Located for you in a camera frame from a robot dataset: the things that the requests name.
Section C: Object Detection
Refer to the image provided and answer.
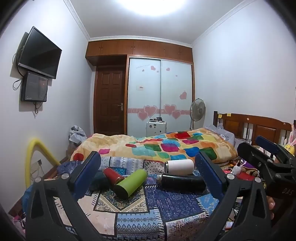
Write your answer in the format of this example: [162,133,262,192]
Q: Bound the dark teal rounded object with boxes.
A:
[88,170,112,192]

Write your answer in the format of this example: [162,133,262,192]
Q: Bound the black cup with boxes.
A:
[156,173,207,193]

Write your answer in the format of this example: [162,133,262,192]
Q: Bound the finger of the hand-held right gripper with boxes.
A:
[255,136,296,164]
[237,142,281,178]

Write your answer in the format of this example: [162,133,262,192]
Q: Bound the small black wall monitor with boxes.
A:
[21,71,49,103]

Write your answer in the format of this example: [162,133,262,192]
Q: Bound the white box appliance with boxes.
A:
[146,117,167,137]

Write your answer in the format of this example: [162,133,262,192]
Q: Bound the yellow plush toy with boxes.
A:
[282,130,296,156]

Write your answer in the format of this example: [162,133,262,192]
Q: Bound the round ceiling light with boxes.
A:
[113,0,188,17]

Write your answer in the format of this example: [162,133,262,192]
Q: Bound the standing electric fan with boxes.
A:
[189,98,206,131]

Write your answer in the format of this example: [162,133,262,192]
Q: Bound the wall power socket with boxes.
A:
[31,159,43,173]

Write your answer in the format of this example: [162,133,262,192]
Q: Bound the colourful patchwork quilt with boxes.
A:
[70,128,239,164]

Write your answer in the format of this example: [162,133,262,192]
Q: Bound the red cup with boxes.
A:
[103,167,125,185]

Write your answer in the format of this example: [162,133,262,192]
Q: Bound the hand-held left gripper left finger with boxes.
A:
[25,151,102,241]

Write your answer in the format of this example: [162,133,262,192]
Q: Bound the blue patterned blanket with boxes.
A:
[54,156,233,241]

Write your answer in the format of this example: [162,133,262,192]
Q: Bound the frosted sliding wardrobe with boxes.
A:
[126,56,194,138]

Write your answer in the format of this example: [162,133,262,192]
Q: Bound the brown wooden door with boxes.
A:
[93,66,127,136]

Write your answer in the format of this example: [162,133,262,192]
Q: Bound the black wall television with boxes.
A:
[18,26,62,80]

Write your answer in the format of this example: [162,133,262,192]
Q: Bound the green cup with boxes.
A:
[113,169,149,199]

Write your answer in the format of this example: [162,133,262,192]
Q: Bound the pale printed pillow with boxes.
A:
[204,124,236,143]

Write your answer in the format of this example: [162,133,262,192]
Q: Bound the brown overhead cabinets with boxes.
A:
[85,39,194,67]

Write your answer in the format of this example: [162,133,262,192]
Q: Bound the person's right hand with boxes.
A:
[266,196,276,220]

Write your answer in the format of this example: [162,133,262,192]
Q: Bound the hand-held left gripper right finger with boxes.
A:
[195,152,272,241]

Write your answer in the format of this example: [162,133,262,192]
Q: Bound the yellow foam tube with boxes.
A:
[25,138,61,189]

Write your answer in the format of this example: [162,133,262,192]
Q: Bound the white cup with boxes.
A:
[165,159,195,176]

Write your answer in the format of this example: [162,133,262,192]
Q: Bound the looped black cable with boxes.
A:
[12,77,23,90]

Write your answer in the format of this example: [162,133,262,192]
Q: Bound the brown wooden headboard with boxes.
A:
[213,111,292,146]

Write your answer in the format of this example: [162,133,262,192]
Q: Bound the grey clothes pile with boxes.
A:
[69,125,88,146]

